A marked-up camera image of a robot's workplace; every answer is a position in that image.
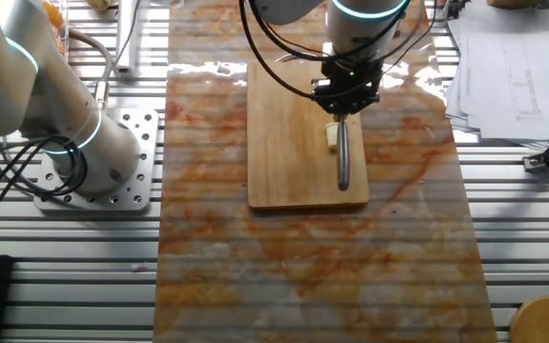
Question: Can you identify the orange fruit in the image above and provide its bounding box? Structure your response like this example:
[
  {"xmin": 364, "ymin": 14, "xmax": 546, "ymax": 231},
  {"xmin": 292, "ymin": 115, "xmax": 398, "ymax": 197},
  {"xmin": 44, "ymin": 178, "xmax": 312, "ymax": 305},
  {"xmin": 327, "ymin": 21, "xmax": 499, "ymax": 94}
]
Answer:
[
  {"xmin": 42, "ymin": 0, "xmax": 66, "ymax": 29},
  {"xmin": 52, "ymin": 31, "xmax": 68, "ymax": 56}
]

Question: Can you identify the black cable bundle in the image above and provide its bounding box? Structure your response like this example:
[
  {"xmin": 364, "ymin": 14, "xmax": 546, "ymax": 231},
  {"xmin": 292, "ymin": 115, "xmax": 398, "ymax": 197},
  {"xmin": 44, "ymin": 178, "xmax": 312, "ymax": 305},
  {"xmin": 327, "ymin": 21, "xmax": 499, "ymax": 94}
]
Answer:
[{"xmin": 0, "ymin": 132, "xmax": 90, "ymax": 231}]

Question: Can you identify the grey hose with metal connector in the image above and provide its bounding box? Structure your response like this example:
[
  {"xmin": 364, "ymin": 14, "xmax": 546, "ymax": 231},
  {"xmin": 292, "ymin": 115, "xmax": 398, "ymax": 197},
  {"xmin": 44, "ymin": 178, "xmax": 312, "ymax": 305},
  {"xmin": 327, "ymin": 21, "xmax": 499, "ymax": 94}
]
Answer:
[{"xmin": 67, "ymin": 28, "xmax": 113, "ymax": 111}]

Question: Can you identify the clear plastic fruit container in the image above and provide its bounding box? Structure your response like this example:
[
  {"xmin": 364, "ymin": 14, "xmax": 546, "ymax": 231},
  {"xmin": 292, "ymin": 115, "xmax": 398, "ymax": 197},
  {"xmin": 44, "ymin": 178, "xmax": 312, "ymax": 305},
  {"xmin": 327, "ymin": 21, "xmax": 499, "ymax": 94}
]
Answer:
[{"xmin": 40, "ymin": 0, "xmax": 70, "ymax": 61}]

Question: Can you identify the white paper stack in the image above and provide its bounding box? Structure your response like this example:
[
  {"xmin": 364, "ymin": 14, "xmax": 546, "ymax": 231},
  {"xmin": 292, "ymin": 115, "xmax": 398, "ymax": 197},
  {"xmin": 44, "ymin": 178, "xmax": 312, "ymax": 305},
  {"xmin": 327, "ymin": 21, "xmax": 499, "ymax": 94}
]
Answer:
[{"xmin": 444, "ymin": 0, "xmax": 549, "ymax": 144}]

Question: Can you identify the wooden stand with round base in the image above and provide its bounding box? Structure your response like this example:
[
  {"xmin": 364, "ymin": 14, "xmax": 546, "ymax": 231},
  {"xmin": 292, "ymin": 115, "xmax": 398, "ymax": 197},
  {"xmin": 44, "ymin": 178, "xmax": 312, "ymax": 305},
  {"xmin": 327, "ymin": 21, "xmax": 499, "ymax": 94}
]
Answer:
[{"xmin": 509, "ymin": 295, "xmax": 549, "ymax": 343}]

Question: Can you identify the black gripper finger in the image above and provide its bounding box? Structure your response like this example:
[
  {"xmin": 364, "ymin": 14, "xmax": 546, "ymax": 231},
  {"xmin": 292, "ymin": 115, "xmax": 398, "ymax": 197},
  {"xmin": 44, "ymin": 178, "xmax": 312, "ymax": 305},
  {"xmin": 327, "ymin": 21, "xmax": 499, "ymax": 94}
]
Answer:
[
  {"xmin": 311, "ymin": 78, "xmax": 347, "ymax": 115},
  {"xmin": 344, "ymin": 90, "xmax": 381, "ymax": 115}
]

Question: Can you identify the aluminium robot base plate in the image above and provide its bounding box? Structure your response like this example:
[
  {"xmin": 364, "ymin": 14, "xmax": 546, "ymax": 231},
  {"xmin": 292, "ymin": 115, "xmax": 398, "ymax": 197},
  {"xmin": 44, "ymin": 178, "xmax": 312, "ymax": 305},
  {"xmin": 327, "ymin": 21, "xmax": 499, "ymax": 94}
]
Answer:
[{"xmin": 32, "ymin": 107, "xmax": 160, "ymax": 212}]

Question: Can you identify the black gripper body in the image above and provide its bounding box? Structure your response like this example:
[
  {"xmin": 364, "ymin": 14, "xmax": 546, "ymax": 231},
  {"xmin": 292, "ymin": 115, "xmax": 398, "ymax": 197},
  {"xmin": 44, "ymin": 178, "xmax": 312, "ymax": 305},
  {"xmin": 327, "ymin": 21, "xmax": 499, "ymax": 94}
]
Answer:
[{"xmin": 320, "ymin": 55, "xmax": 384, "ymax": 96}]

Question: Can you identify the white plastic wrap roll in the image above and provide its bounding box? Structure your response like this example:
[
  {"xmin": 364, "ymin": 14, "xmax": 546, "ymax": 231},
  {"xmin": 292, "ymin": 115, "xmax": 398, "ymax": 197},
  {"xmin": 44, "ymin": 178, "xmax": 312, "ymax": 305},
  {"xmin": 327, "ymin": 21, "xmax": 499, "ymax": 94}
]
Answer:
[{"xmin": 113, "ymin": 0, "xmax": 141, "ymax": 78}]

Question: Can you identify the wooden cutting board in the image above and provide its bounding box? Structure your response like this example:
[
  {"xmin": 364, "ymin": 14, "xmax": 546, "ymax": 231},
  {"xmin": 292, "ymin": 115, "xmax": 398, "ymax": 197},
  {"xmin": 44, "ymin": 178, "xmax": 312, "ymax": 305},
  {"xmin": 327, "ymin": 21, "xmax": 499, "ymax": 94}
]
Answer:
[{"xmin": 245, "ymin": 50, "xmax": 371, "ymax": 211}]

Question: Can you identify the white scallion stalk piece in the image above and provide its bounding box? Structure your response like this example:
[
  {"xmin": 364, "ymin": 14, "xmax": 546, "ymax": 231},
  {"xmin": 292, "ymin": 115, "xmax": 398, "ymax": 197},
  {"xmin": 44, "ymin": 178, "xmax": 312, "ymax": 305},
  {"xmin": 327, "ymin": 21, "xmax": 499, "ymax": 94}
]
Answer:
[{"xmin": 325, "ymin": 121, "xmax": 340, "ymax": 153}]

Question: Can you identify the steel cleaver knife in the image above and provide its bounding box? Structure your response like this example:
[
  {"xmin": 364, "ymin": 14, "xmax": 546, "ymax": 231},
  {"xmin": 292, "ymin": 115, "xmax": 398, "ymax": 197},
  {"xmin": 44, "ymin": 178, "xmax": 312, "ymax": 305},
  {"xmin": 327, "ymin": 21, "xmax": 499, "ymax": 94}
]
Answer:
[{"xmin": 335, "ymin": 112, "xmax": 352, "ymax": 192}]

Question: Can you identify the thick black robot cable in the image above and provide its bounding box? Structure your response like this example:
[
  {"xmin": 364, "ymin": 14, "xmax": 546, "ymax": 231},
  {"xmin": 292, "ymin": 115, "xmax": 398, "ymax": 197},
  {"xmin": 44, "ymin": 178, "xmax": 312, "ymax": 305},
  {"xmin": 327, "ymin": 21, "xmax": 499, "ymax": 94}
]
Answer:
[
  {"xmin": 248, "ymin": 0, "xmax": 337, "ymax": 63},
  {"xmin": 237, "ymin": 0, "xmax": 316, "ymax": 101}
]

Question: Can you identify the orange marble pattern mat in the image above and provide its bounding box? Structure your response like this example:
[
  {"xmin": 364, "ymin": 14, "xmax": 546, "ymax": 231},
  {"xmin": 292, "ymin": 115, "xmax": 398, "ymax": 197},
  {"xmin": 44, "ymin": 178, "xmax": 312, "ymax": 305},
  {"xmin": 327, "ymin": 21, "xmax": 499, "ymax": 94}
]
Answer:
[{"xmin": 152, "ymin": 0, "xmax": 498, "ymax": 343}]

